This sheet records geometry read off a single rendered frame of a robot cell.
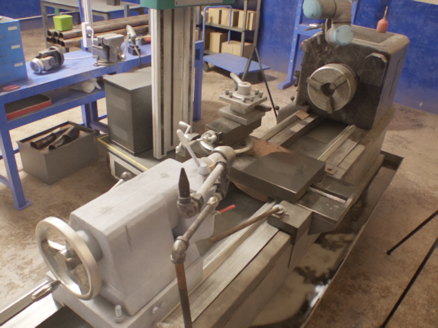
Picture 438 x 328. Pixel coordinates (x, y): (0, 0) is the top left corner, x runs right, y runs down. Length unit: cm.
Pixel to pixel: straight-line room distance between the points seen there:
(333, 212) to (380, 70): 99
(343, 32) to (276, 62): 450
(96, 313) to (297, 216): 81
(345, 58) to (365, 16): 340
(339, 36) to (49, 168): 234
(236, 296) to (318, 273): 82
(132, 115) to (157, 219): 182
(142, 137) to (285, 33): 377
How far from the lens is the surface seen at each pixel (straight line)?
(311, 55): 247
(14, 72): 300
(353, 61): 239
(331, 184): 175
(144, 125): 292
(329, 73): 222
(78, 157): 342
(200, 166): 114
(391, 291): 265
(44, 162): 325
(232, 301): 123
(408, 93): 580
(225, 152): 134
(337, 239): 222
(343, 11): 192
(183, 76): 285
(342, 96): 223
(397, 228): 318
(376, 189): 275
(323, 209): 158
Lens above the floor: 177
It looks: 31 degrees down
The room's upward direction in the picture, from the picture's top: 5 degrees clockwise
